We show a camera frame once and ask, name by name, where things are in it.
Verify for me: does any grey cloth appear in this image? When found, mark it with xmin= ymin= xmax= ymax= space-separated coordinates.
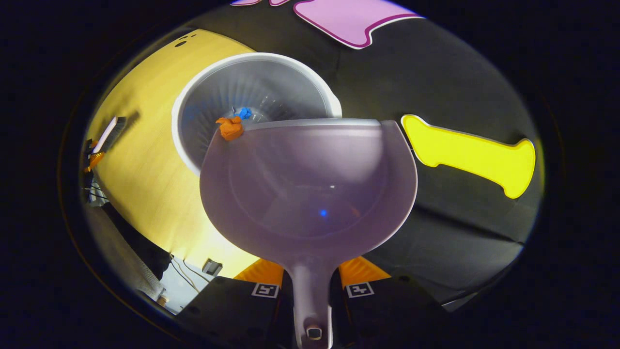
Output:
xmin=92 ymin=204 xmax=166 ymax=302

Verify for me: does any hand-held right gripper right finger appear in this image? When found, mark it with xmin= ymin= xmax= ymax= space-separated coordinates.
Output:
xmin=331 ymin=257 xmax=453 ymax=349

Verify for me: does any orange paper scrap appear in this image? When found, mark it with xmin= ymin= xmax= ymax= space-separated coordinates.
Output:
xmin=216 ymin=116 xmax=245 ymax=142

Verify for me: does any small pink broom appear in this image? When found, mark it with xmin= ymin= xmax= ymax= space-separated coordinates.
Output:
xmin=92 ymin=116 xmax=127 ymax=155

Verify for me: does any white ribbed garbage bin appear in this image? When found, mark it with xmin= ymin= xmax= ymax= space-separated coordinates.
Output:
xmin=171 ymin=52 xmax=343 ymax=176

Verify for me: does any pink dustpan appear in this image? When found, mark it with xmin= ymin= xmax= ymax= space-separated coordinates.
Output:
xmin=200 ymin=118 xmax=418 ymax=349

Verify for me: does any thin black cable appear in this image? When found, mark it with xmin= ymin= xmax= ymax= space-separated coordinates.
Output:
xmin=170 ymin=256 xmax=200 ymax=293

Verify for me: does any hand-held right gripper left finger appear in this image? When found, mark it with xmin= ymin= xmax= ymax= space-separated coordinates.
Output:
xmin=175 ymin=258 xmax=295 ymax=349

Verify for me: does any wooden desktop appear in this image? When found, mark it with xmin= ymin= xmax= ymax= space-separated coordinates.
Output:
xmin=85 ymin=29 xmax=264 ymax=279

